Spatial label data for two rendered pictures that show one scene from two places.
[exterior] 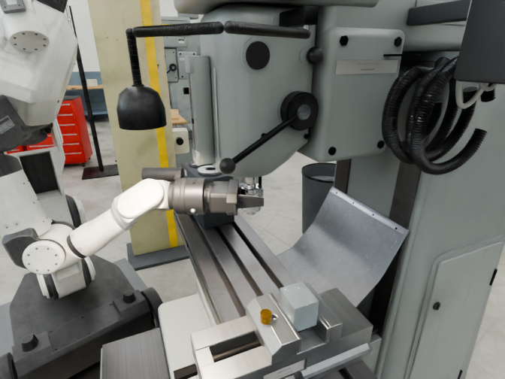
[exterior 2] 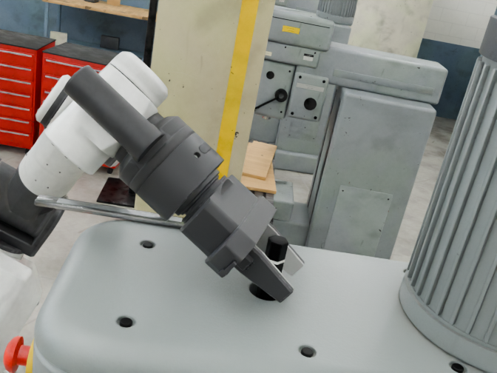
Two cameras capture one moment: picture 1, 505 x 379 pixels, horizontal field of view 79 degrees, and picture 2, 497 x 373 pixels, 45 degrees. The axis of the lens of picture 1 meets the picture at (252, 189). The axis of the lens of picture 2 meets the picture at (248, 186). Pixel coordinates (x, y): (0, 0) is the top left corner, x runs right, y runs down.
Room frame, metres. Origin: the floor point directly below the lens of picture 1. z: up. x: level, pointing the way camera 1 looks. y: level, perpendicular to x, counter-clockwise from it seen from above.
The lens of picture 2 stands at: (0.14, -0.12, 2.23)
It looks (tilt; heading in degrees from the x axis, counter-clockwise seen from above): 23 degrees down; 18
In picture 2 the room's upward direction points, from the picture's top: 11 degrees clockwise
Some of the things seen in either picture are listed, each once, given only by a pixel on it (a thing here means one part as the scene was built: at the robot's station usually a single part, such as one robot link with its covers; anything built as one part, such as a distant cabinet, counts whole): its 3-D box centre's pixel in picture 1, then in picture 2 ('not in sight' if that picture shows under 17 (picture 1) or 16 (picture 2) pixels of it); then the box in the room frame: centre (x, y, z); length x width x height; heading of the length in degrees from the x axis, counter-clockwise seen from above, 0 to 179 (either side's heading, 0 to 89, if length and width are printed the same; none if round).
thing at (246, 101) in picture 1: (252, 97); not in sight; (0.67, 0.00, 1.47); 0.21 x 0.19 x 0.32; 23
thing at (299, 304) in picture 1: (297, 306); not in sight; (0.46, -0.09, 1.10); 0.06 x 0.05 x 0.06; 22
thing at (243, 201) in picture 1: (250, 202); not in sight; (0.64, 0.00, 1.24); 0.06 x 0.02 x 0.03; 90
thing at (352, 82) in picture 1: (328, 93); not in sight; (0.75, -0.18, 1.47); 0.24 x 0.19 x 0.26; 23
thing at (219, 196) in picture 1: (213, 197); not in sight; (0.67, 0.09, 1.24); 0.13 x 0.12 x 0.10; 0
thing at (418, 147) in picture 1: (420, 112); not in sight; (0.60, -0.32, 1.45); 0.18 x 0.16 x 0.21; 113
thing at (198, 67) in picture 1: (201, 112); not in sight; (0.63, 0.10, 1.44); 0.04 x 0.04 x 0.21; 23
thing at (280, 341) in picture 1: (271, 325); not in sight; (0.44, -0.04, 1.08); 0.12 x 0.06 x 0.04; 22
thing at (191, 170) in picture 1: (207, 189); not in sight; (1.07, 0.17, 1.09); 0.22 x 0.12 x 0.20; 30
